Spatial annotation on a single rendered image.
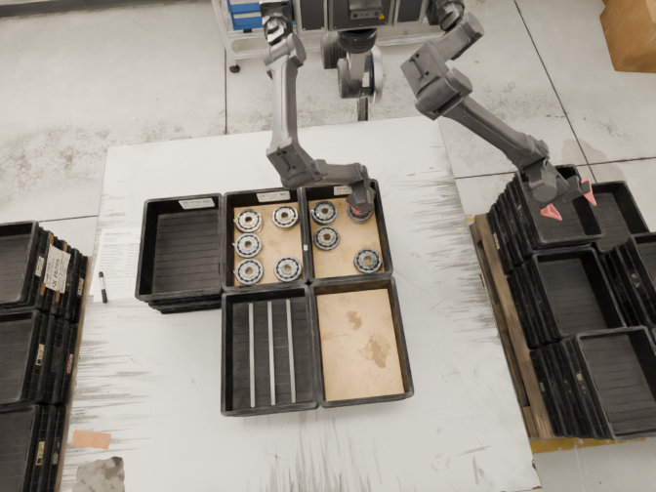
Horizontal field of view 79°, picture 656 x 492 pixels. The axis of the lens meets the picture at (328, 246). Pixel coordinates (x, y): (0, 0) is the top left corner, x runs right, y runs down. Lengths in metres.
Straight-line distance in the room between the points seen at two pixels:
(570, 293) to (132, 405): 1.96
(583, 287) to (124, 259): 2.10
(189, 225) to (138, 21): 2.65
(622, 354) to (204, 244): 1.79
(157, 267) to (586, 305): 1.91
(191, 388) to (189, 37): 2.87
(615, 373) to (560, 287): 0.43
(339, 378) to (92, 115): 2.72
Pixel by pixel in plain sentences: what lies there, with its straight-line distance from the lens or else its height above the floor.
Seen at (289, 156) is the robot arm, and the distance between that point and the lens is 0.97.
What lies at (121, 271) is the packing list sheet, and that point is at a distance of 1.87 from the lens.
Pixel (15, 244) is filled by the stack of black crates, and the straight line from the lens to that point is 2.48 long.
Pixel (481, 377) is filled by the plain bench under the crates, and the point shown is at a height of 0.70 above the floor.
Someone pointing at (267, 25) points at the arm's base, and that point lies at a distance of 1.29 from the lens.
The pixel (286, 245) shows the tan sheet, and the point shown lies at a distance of 1.56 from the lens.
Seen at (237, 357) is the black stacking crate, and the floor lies 0.83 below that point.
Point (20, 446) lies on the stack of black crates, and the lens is 2.43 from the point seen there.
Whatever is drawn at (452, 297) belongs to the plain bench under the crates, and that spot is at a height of 0.70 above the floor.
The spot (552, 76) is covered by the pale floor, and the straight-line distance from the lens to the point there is 3.64.
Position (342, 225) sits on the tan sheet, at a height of 0.83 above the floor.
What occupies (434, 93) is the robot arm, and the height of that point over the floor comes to 1.59.
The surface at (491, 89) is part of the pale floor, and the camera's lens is 3.38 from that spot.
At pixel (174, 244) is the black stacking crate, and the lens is 1.68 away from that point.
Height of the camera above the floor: 2.25
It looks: 66 degrees down
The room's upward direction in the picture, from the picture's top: 2 degrees counter-clockwise
